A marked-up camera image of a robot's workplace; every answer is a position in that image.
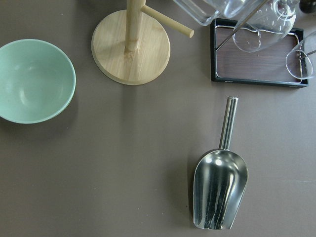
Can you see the mint green bowl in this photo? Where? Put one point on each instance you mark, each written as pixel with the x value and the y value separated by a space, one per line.
pixel 37 81

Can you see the steel ice scoop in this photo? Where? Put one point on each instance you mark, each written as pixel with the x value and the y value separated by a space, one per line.
pixel 220 180

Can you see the clear textured glass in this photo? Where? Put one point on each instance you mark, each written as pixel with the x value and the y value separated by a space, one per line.
pixel 205 11

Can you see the wooden cup tree stand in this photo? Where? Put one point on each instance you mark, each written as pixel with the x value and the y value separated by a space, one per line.
pixel 131 46

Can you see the black wood-grain tray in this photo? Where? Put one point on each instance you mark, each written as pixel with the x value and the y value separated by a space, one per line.
pixel 266 67

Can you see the clear wine glass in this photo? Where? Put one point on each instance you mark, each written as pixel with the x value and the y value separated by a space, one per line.
pixel 301 60
pixel 264 23

